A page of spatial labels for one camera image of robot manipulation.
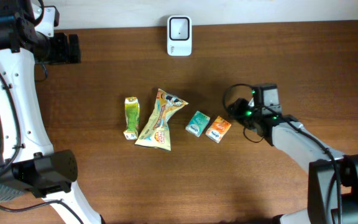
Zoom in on green yellow juice carton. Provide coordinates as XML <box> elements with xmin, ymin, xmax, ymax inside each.
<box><xmin>124</xmin><ymin>96</ymin><xmax>140</xmax><ymax>140</ymax></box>

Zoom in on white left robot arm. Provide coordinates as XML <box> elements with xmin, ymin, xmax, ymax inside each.
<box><xmin>0</xmin><ymin>1</ymin><xmax>104</xmax><ymax>223</ymax></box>

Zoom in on yellow crumpled snack bag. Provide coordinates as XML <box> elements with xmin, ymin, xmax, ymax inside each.
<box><xmin>135</xmin><ymin>88</ymin><xmax>188</xmax><ymax>151</ymax></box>

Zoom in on white barcode scanner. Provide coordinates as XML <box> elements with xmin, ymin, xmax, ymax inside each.
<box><xmin>167</xmin><ymin>15</ymin><xmax>193</xmax><ymax>57</ymax></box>

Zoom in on black right camera cable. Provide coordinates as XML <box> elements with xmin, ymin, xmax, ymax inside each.
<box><xmin>221</xmin><ymin>83</ymin><xmax>265</xmax><ymax>144</ymax></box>

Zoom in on orange tissue pack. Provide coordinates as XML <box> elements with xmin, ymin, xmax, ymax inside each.
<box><xmin>206</xmin><ymin>116</ymin><xmax>231</xmax><ymax>143</ymax></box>

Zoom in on teal tissue pack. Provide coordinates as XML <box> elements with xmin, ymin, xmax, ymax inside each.
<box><xmin>185</xmin><ymin>111</ymin><xmax>210</xmax><ymax>137</ymax></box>

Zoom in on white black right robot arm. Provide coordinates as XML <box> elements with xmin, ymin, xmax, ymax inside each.
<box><xmin>223</xmin><ymin>84</ymin><xmax>358</xmax><ymax>224</ymax></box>

